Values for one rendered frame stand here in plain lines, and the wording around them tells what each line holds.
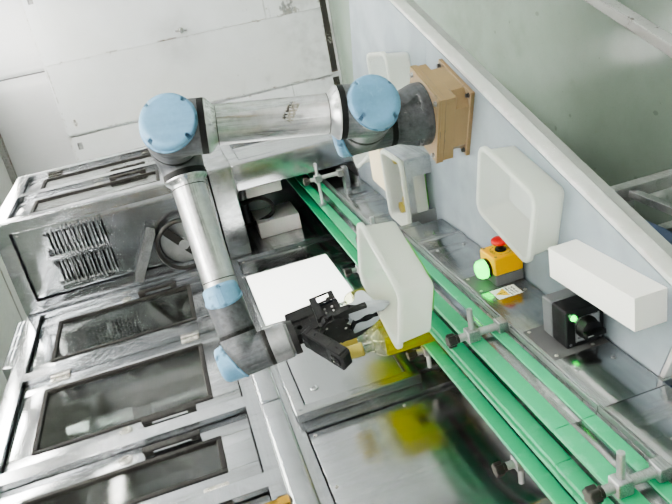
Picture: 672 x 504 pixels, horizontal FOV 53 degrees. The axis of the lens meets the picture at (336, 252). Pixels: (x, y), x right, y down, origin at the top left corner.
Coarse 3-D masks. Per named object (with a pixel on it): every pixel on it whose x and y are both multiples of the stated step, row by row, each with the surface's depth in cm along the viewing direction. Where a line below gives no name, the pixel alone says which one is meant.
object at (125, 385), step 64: (256, 256) 270; (64, 320) 249; (128, 320) 241; (192, 320) 232; (256, 320) 220; (64, 384) 208; (128, 384) 202; (192, 384) 196; (256, 384) 183; (448, 384) 172; (0, 448) 181; (64, 448) 179; (128, 448) 173; (192, 448) 169; (256, 448) 184; (320, 448) 159; (384, 448) 156; (448, 448) 152
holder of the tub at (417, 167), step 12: (396, 156) 192; (408, 156) 189; (420, 156) 188; (408, 168) 188; (420, 168) 189; (408, 180) 190; (420, 180) 191; (408, 192) 191; (420, 192) 192; (432, 192) 193; (420, 204) 194; (432, 204) 195; (420, 216) 195; (432, 216) 196
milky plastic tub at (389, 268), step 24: (360, 240) 135; (384, 240) 128; (360, 264) 140; (384, 264) 122; (408, 264) 124; (384, 288) 139; (408, 288) 119; (432, 288) 121; (384, 312) 135; (408, 312) 122; (408, 336) 127
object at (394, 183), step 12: (384, 156) 202; (384, 168) 204; (396, 168) 204; (384, 180) 205; (396, 180) 206; (396, 192) 207; (396, 204) 209; (408, 204) 192; (396, 216) 206; (408, 216) 193
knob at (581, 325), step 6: (582, 318) 122; (588, 318) 122; (594, 318) 122; (576, 324) 123; (582, 324) 122; (588, 324) 121; (594, 324) 121; (600, 324) 122; (576, 330) 123; (582, 330) 121; (588, 330) 121; (594, 330) 121; (600, 330) 121; (582, 336) 122; (588, 336) 120; (594, 336) 120
